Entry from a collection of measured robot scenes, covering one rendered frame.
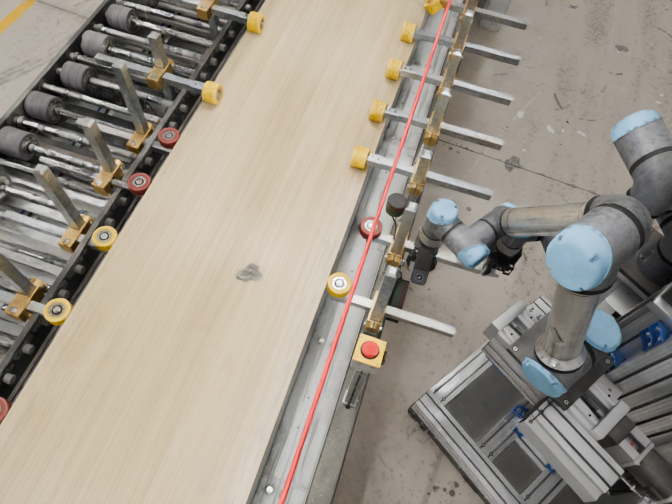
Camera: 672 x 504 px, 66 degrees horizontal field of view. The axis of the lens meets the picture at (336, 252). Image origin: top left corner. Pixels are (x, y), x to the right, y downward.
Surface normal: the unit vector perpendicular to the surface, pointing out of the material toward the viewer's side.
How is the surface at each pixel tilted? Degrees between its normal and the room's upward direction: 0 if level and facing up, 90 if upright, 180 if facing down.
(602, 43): 0
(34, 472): 0
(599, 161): 0
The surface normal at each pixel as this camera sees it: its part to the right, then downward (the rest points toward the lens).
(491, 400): 0.07, -0.48
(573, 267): -0.80, 0.40
